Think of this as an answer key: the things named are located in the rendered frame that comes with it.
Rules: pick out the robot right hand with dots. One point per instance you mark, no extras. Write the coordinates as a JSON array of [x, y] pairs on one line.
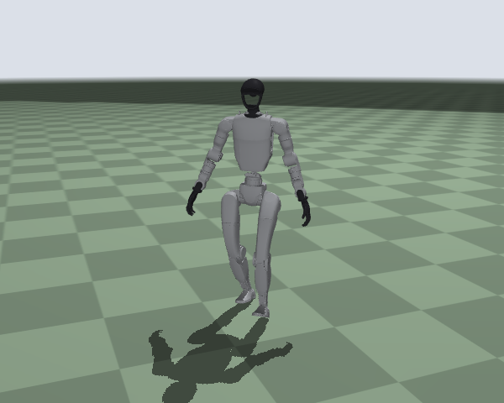
[[192, 198]]

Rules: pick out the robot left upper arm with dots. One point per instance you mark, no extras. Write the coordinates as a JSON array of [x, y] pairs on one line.
[[281, 127]]

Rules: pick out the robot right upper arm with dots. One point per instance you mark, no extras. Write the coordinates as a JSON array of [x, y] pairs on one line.
[[220, 139]]

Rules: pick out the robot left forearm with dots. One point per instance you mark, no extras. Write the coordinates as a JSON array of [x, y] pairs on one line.
[[296, 177]]

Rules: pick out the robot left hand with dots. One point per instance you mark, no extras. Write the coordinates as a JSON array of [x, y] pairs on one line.
[[305, 206]]

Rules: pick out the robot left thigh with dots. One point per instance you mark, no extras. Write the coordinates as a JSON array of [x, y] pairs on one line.
[[269, 208]]

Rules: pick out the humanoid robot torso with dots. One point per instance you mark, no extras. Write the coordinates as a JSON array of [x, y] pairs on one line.
[[253, 148]]

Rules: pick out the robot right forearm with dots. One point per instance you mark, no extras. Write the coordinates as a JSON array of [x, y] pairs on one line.
[[206, 172]]

